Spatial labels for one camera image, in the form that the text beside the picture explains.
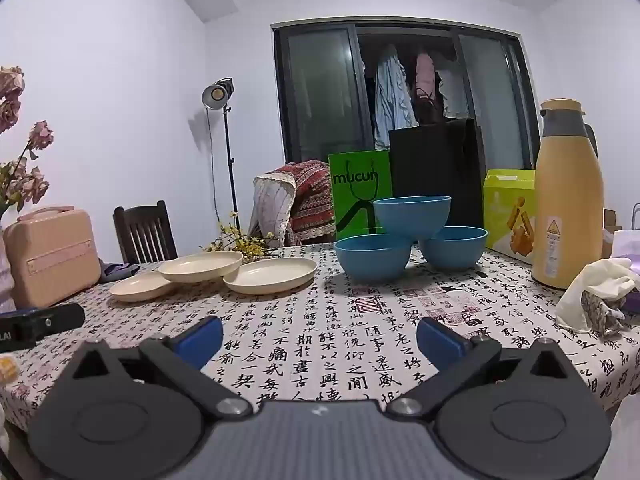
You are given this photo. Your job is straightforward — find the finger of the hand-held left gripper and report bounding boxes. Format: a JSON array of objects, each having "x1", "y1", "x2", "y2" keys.
[{"x1": 15, "y1": 302, "x2": 86, "y2": 342}]

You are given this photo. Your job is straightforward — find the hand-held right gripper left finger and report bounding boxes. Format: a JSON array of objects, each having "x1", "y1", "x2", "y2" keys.
[{"x1": 65, "y1": 316, "x2": 253, "y2": 420}]

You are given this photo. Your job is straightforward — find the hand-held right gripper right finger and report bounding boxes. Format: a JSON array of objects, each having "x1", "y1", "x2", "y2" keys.
[{"x1": 385, "y1": 316, "x2": 576, "y2": 420}]

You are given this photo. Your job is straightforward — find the cream plate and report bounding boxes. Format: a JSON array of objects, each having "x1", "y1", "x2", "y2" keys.
[
  {"x1": 109, "y1": 271, "x2": 177, "y2": 303},
  {"x1": 158, "y1": 252, "x2": 244, "y2": 284},
  {"x1": 223, "y1": 257, "x2": 318, "y2": 295}
]

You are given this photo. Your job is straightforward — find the blue bowl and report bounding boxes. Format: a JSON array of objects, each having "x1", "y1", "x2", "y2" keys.
[
  {"x1": 418, "y1": 226, "x2": 489, "y2": 271},
  {"x1": 372, "y1": 196, "x2": 453, "y2": 237},
  {"x1": 334, "y1": 233, "x2": 414, "y2": 284}
]

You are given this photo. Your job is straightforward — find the pink small suitcase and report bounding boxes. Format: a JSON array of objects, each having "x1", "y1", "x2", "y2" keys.
[{"x1": 4, "y1": 205, "x2": 101, "y2": 309}]

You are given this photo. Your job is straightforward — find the lilac grey vase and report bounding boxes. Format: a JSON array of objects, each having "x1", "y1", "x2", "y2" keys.
[{"x1": 0, "y1": 230, "x2": 17, "y2": 313}]

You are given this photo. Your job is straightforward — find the grey purple pouch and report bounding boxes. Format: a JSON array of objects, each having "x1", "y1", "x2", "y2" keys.
[{"x1": 99, "y1": 259, "x2": 141, "y2": 284}]

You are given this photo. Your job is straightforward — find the yellow flower branch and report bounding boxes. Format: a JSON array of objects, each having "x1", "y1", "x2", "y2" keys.
[{"x1": 202, "y1": 210, "x2": 277, "y2": 261}]

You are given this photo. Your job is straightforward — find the dark wooden chair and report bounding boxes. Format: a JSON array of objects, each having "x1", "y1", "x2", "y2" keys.
[{"x1": 113, "y1": 200, "x2": 178, "y2": 265}]

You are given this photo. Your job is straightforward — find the yellow-green snack box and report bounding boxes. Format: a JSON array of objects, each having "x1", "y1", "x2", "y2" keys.
[{"x1": 482, "y1": 169, "x2": 538, "y2": 265}]

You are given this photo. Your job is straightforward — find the dried pink roses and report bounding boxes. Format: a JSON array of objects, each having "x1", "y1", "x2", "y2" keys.
[{"x1": 0, "y1": 65, "x2": 55, "y2": 218}]

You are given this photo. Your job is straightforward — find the grey patterned pouch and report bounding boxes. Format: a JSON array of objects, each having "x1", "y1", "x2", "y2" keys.
[{"x1": 580, "y1": 290, "x2": 627, "y2": 342}]

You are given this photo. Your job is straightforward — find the cream cloth bag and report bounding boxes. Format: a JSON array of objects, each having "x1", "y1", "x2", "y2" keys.
[{"x1": 556, "y1": 257, "x2": 640, "y2": 332}]

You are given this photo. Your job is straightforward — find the red patterned blanket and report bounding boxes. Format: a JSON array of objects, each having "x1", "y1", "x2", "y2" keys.
[{"x1": 248, "y1": 159, "x2": 337, "y2": 247}]

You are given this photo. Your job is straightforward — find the green paper bag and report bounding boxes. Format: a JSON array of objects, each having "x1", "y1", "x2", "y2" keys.
[{"x1": 328, "y1": 151, "x2": 393, "y2": 242}]

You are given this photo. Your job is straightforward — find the black paper bag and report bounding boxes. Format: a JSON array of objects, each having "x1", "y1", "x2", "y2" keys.
[{"x1": 388, "y1": 117, "x2": 485, "y2": 233}]

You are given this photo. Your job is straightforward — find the yellow thermos jug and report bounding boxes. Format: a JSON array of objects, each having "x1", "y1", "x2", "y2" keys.
[{"x1": 530, "y1": 99, "x2": 606, "y2": 290}]

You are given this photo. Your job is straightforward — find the lilac plastic bag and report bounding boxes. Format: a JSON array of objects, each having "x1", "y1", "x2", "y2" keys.
[{"x1": 611, "y1": 229, "x2": 640, "y2": 273}]

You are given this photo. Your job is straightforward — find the hanging light blue shirt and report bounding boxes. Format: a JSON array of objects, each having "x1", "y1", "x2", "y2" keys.
[{"x1": 374, "y1": 44, "x2": 419, "y2": 151}]

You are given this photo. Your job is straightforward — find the studio light on stand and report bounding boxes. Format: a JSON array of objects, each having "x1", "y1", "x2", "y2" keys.
[{"x1": 201, "y1": 77, "x2": 242, "y2": 233}]

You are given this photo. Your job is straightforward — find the hanging white garment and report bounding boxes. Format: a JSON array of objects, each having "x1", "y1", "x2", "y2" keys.
[{"x1": 437, "y1": 67, "x2": 471, "y2": 118}]

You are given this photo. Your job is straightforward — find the hanging pink garment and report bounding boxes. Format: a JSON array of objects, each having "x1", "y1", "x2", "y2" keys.
[{"x1": 414, "y1": 50, "x2": 437, "y2": 103}]

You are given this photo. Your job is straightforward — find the dark sliding glass door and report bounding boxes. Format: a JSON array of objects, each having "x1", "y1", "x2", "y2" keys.
[{"x1": 271, "y1": 21, "x2": 542, "y2": 171}]

